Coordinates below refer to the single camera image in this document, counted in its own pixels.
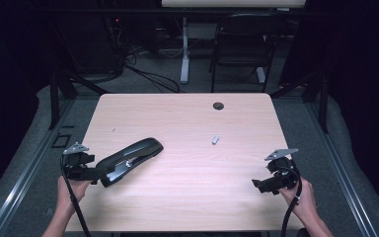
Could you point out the dark tape piece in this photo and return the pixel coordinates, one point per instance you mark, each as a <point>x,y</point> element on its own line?
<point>48,211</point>

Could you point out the white desk top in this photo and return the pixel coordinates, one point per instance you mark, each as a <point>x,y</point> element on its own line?
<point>233,3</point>

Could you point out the dark computer with red light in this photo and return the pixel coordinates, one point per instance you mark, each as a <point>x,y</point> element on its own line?
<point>115,42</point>

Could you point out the silver staple strip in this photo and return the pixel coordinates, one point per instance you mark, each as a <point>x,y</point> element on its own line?
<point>215,139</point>

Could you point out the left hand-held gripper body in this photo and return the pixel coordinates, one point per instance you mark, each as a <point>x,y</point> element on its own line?
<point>77,161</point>

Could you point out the person's left hand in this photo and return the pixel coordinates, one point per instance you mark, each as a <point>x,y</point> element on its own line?
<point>70,191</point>

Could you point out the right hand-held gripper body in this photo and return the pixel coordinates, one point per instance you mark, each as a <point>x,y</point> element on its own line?
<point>284,173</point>

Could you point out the black metal stand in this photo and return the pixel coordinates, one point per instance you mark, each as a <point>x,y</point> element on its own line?
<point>323,102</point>
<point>55,98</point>

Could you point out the black chair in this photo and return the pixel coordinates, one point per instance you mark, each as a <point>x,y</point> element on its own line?
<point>243,49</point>

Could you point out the black stapler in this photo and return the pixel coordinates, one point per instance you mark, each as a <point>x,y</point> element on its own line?
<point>130,159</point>

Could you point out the person's right hand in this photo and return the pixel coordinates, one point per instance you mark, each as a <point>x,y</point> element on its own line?
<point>304,202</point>

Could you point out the long white desk leg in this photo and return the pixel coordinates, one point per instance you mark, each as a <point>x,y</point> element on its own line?
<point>185,52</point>

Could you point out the short white desk leg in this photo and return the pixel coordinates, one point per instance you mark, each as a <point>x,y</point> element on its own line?
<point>261,75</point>

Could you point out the grey box under desk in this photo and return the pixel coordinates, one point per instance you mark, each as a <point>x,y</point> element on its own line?
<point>201,31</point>

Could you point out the aluminium floor rail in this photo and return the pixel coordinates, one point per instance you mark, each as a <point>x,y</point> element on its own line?
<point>342,171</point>
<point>29,171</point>

